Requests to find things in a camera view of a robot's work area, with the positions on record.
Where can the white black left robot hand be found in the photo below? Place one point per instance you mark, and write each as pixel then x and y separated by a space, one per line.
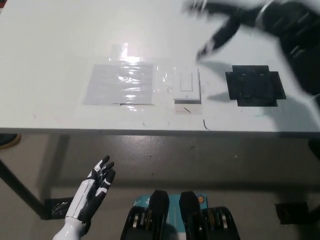
pixel 90 195

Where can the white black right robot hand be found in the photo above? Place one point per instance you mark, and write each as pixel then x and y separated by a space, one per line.
pixel 232 17

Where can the black metal table leg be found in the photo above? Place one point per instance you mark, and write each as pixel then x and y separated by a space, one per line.
pixel 21 190
pixel 315 150

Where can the black tape patch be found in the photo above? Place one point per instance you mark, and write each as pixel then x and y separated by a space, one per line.
pixel 255 86

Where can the clear tape patch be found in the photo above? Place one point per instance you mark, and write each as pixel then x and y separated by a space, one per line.
pixel 163 80

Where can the black brown shoe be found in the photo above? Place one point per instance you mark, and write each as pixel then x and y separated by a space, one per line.
pixel 8 141

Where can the clear plastic sheet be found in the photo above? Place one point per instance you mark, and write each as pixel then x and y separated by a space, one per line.
pixel 105 85

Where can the red dark background object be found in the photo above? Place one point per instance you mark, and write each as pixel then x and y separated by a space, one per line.
pixel 2 5

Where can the white wall light switch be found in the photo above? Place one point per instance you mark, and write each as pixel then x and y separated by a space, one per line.
pixel 187 85

